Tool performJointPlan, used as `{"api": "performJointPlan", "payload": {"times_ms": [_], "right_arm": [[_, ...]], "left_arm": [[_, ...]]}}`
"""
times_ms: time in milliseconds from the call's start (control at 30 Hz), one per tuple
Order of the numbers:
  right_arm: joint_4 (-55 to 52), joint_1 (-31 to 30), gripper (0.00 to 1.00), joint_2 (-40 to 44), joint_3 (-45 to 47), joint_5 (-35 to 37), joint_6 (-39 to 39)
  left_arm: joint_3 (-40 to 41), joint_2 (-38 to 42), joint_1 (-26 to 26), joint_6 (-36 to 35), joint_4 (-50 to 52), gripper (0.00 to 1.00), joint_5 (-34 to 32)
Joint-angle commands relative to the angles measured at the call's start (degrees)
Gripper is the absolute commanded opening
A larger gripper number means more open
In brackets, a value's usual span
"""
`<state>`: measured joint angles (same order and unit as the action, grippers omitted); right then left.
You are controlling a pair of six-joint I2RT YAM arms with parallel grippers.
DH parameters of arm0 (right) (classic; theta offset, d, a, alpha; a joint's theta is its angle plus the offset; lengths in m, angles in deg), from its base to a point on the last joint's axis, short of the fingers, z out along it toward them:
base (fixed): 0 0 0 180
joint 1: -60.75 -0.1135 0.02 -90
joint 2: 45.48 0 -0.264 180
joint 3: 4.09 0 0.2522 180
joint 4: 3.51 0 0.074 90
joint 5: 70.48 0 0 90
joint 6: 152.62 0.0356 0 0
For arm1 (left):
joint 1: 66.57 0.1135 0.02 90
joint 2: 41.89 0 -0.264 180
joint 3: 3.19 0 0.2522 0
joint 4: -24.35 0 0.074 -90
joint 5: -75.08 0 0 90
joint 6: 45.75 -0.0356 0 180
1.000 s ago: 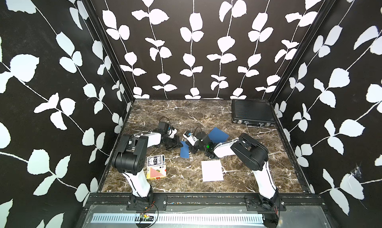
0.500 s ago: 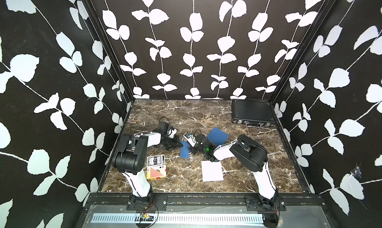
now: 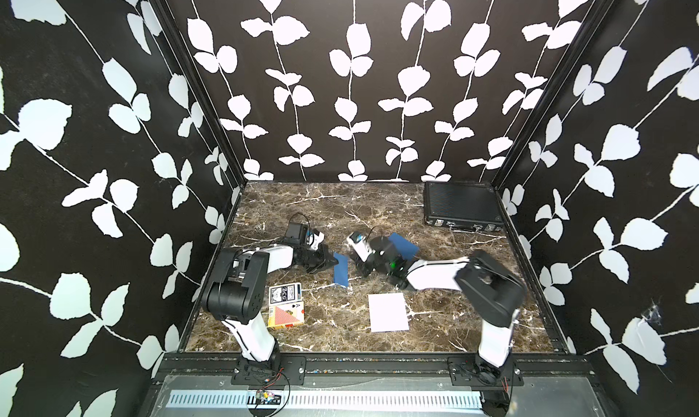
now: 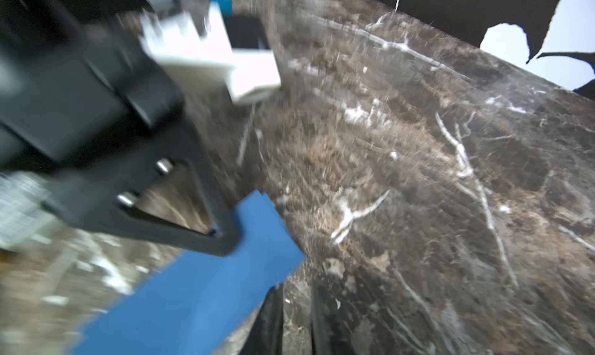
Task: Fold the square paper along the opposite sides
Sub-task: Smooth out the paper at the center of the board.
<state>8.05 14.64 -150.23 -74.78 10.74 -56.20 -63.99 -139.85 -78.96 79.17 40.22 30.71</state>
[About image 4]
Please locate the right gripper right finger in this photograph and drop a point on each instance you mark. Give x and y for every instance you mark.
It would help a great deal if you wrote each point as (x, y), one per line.
(329, 335)

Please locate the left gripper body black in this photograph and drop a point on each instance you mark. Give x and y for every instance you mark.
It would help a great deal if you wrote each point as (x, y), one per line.
(64, 90)

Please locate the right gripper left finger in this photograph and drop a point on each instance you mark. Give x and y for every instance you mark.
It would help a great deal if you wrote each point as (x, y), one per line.
(266, 335)

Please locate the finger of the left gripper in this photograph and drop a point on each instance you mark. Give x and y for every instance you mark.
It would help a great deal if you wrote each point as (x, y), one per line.
(158, 189)

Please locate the blue square paper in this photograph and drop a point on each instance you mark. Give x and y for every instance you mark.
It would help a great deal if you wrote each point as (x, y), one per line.
(192, 305)

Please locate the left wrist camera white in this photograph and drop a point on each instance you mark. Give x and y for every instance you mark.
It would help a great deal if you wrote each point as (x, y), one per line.
(204, 45)

